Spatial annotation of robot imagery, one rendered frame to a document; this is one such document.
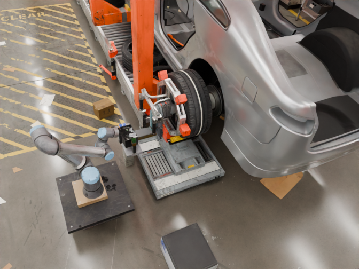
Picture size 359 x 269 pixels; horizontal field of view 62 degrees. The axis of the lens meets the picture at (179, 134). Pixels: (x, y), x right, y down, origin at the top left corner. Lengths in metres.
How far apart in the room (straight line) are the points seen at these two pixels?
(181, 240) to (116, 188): 0.81
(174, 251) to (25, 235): 1.44
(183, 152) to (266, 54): 1.58
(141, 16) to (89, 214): 1.80
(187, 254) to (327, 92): 2.20
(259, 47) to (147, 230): 1.98
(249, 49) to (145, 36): 1.00
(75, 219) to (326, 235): 2.48
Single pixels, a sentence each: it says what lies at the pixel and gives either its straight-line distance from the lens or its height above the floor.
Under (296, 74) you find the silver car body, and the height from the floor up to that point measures 1.02.
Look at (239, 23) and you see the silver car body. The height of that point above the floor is 1.77.
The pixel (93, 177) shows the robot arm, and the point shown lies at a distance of 2.73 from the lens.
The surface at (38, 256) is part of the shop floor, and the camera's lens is 3.19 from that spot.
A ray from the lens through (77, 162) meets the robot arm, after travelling 2.78.
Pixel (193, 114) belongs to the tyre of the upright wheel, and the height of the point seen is 1.00.
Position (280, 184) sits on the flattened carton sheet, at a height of 0.01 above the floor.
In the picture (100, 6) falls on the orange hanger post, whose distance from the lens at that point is 4.78.
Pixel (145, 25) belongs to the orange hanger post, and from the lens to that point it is 2.79.
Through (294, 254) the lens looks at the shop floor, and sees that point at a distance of 3.34.
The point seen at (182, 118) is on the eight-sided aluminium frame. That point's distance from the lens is 2.69.
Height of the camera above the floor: 2.84
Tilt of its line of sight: 48 degrees down
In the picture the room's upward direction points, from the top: 7 degrees clockwise
